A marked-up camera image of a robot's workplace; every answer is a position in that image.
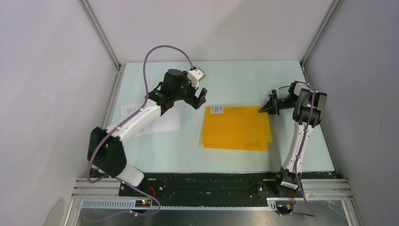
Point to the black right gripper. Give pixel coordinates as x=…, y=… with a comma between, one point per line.
x=272, y=105

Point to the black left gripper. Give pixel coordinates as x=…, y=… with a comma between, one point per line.
x=193, y=100

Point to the white printed paper sheets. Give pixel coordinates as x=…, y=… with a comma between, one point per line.
x=169, y=121

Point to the yellow plastic folder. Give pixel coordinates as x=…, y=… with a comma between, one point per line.
x=236, y=128

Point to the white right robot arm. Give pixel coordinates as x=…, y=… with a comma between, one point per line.
x=308, y=106

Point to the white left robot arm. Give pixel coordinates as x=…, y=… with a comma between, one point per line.
x=106, y=146

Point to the right controller board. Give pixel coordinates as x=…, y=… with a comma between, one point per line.
x=285, y=209

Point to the controller board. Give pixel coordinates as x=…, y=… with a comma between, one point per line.
x=142, y=203
x=285, y=209

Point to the left controller board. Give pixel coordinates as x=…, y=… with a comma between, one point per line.
x=142, y=203

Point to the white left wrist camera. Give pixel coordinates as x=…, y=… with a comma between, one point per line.
x=195, y=75

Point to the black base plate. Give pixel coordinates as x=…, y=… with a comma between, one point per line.
x=212, y=189

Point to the aluminium frame rail left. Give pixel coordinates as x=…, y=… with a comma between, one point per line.
x=95, y=23

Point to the aluminium frame rail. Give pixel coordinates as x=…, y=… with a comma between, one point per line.
x=322, y=28
x=95, y=23

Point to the aluminium frame rail right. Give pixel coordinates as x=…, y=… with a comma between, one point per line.
x=322, y=28

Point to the front aluminium rail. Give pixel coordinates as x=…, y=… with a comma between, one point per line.
x=111, y=194

